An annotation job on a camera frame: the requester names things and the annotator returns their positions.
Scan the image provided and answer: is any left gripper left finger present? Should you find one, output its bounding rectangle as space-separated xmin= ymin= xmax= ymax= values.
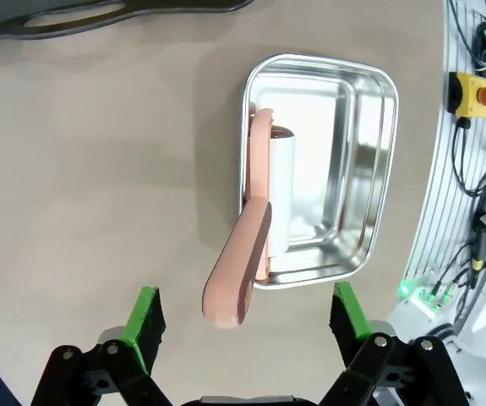
xmin=30 ymin=286 xmax=172 ymax=406

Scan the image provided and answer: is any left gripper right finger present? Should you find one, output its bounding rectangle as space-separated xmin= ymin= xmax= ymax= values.
xmin=318 ymin=282 xmax=472 ymax=406

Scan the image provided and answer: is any pink lint roller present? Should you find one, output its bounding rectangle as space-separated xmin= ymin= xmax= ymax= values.
xmin=201 ymin=107 xmax=298 ymax=330

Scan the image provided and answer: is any black plug with yellow label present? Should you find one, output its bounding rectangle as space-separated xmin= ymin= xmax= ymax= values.
xmin=471 ymin=213 xmax=486 ymax=274

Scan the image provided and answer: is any rectangular stainless steel container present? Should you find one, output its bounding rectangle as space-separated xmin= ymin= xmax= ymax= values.
xmin=237 ymin=52 xmax=399 ymax=291

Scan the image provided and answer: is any yellow emergency stop button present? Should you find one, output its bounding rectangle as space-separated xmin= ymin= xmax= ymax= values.
xmin=448 ymin=71 xmax=486 ymax=118

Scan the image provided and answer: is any black emergency stop cable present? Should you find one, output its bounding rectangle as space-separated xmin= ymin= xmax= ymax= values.
xmin=453 ymin=117 xmax=480 ymax=198

